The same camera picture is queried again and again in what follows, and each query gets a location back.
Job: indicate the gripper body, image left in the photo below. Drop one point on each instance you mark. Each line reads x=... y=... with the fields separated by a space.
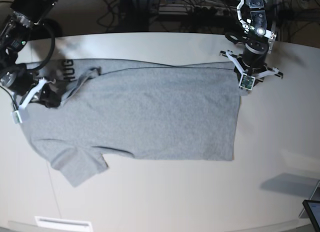
x=17 y=78

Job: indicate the gripper body, image right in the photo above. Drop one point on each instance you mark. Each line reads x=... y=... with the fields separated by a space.
x=253 y=57

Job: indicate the grey T-shirt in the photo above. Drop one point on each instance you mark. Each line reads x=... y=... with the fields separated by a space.
x=139 y=110

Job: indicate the white label strip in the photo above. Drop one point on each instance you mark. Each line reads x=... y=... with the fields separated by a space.
x=41 y=219

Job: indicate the black tablet screen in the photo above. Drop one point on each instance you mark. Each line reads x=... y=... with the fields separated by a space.
x=312 y=208

